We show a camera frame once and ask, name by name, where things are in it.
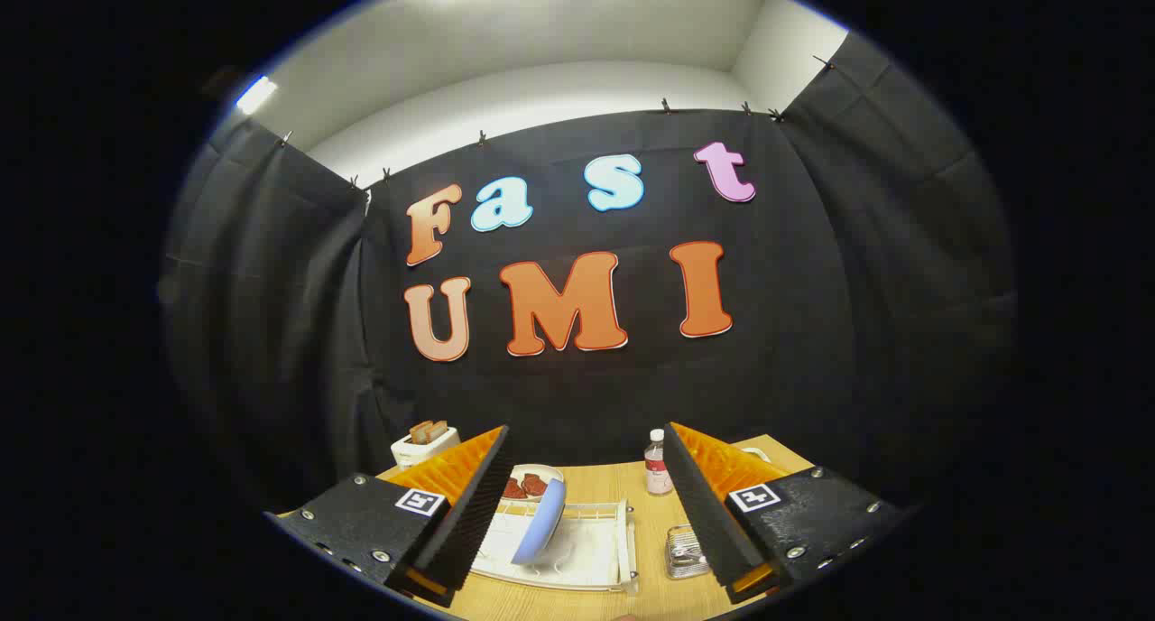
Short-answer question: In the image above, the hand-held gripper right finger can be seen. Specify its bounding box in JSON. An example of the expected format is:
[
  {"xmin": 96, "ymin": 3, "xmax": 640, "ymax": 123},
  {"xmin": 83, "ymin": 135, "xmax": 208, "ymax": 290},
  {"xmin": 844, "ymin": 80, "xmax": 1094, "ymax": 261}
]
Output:
[{"xmin": 663, "ymin": 422, "xmax": 903, "ymax": 604}]

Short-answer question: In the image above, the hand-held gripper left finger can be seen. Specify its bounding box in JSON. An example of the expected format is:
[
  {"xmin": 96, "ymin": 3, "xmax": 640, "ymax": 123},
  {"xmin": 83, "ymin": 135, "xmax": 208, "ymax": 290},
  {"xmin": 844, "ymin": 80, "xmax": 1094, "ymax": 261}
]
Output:
[{"xmin": 268, "ymin": 425, "xmax": 512, "ymax": 608}]

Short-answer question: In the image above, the metal wire basket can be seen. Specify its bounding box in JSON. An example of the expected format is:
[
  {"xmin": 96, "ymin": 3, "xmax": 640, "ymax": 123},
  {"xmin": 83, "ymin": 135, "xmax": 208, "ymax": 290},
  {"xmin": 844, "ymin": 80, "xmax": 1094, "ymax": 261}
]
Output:
[{"xmin": 665, "ymin": 524, "xmax": 711, "ymax": 580}]

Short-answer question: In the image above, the blue plate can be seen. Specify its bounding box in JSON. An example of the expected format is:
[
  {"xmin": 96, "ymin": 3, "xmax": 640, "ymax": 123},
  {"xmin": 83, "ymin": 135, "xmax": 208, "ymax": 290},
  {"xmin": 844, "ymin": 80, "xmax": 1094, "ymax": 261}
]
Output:
[{"xmin": 511, "ymin": 478, "xmax": 568, "ymax": 566}]

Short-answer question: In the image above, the white wire dish rack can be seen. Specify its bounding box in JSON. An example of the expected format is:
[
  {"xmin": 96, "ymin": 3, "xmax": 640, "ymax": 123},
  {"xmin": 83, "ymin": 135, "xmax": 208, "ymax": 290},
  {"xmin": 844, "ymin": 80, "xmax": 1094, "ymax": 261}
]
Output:
[{"xmin": 469, "ymin": 499, "xmax": 640, "ymax": 595}]

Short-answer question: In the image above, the beige round plate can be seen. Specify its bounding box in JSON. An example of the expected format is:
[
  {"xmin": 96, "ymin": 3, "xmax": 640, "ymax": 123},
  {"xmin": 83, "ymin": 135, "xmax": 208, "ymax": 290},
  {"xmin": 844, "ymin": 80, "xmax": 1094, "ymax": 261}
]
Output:
[{"xmin": 501, "ymin": 464, "xmax": 565, "ymax": 503}]

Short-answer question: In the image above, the clear bottle with red label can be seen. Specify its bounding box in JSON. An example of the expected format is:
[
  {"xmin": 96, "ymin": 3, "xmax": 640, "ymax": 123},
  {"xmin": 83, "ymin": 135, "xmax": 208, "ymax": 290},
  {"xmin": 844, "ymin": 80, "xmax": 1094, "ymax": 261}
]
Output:
[{"xmin": 644, "ymin": 429, "xmax": 675, "ymax": 496}]

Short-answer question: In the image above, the white toaster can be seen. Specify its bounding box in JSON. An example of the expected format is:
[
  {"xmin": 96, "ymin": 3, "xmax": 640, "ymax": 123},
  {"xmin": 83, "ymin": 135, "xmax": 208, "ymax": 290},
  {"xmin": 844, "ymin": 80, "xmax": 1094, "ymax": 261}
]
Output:
[{"xmin": 391, "ymin": 427, "xmax": 461, "ymax": 470}]

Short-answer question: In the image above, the black backdrop cloth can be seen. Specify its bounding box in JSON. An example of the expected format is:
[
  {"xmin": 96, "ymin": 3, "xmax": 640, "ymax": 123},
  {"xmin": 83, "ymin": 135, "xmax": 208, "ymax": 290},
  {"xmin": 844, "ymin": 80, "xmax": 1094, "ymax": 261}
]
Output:
[{"xmin": 161, "ymin": 32, "xmax": 1021, "ymax": 514}]

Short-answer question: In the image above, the ceiling light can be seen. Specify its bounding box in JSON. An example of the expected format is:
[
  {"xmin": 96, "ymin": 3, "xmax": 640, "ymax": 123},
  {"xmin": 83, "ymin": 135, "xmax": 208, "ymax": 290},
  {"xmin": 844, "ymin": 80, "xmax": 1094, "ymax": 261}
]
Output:
[{"xmin": 236, "ymin": 75, "xmax": 279, "ymax": 116}]

